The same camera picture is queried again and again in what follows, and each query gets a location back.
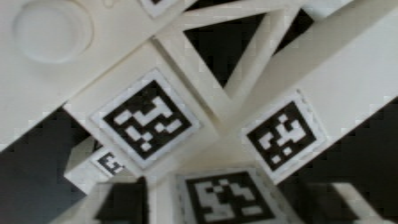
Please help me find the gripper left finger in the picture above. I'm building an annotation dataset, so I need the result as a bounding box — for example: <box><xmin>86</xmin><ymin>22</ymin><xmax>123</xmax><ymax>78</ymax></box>
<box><xmin>52</xmin><ymin>178</ymin><xmax>150</xmax><ymax>224</ymax></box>

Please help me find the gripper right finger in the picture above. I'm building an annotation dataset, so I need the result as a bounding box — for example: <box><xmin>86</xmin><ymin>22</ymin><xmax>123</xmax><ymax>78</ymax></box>
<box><xmin>278</xmin><ymin>181</ymin><xmax>398</xmax><ymax>224</ymax></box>

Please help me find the white chair seat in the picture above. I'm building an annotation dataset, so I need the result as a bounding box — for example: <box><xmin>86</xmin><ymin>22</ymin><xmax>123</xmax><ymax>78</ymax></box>
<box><xmin>65</xmin><ymin>137</ymin><xmax>137</xmax><ymax>194</ymax></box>

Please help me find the white tagged nut cube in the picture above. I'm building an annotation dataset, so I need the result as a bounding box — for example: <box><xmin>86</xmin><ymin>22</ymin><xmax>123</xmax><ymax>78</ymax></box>
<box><xmin>148</xmin><ymin>168</ymin><xmax>304</xmax><ymax>224</ymax></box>

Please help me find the white chair back frame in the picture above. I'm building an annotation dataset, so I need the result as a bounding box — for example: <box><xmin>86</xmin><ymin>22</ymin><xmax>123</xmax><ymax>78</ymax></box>
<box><xmin>0</xmin><ymin>0</ymin><xmax>398</xmax><ymax>188</ymax></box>

